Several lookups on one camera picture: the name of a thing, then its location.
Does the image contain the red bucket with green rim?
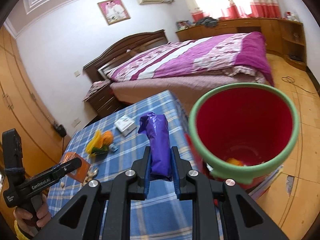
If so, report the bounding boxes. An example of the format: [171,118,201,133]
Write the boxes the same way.
[189,83,300,198]

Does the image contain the dark wooden nightstand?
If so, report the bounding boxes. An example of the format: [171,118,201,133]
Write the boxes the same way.
[82,80,123,118]

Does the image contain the person's left hand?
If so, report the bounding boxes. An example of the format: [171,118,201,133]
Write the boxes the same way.
[14,194,52,238]

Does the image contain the pile of grey clothes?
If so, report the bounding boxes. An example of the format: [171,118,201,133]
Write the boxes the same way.
[195,17,218,28]

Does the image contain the dark wooden bed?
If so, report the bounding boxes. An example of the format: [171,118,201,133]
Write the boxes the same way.
[83,29,274,110]

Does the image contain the framed photo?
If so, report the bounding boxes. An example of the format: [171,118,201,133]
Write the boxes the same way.
[97,0,131,26]

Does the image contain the peanut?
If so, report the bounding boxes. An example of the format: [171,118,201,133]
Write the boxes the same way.
[84,167,99,182]

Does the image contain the black power strip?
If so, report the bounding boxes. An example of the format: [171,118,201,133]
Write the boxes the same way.
[52,121,67,137]

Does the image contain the purple floral blanket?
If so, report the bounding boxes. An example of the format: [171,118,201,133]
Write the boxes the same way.
[106,32,274,87]

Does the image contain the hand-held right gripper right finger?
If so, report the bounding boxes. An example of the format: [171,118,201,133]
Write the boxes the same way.
[171,146,290,240]

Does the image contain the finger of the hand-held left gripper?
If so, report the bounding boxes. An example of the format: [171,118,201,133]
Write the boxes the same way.
[50,158,82,181]

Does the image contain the orange fruit peel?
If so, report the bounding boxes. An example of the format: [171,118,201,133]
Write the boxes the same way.
[102,131,113,145]

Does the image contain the blue plaid tablecloth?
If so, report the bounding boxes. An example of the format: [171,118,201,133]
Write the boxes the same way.
[47,90,225,240]

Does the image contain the purple plastic bag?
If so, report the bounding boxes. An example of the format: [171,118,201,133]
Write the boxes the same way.
[138,114,173,182]

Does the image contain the long wooden cabinet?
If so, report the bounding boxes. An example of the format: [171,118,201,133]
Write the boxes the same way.
[175,17,307,72]

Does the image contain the white and red curtains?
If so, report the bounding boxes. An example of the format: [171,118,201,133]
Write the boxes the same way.
[184,0,282,22]

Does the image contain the floor cable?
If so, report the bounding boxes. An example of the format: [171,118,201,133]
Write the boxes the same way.
[282,76,318,94]

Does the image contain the long yellow foam net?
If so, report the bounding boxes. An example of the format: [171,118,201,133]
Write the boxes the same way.
[85,130,103,155]

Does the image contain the wooden wardrobe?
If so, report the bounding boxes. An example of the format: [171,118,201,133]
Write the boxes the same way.
[0,26,73,180]

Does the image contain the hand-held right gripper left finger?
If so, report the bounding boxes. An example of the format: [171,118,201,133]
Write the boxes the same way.
[32,146,153,240]

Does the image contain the orange foam net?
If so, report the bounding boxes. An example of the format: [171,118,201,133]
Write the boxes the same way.
[60,152,91,183]

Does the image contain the patterned cloth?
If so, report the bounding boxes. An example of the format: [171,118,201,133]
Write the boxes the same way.
[82,80,110,102]

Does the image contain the white cardboard box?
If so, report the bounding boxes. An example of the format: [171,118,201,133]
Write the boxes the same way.
[114,115,137,137]

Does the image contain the row of books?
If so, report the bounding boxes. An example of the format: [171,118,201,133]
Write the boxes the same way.
[176,19,194,30]

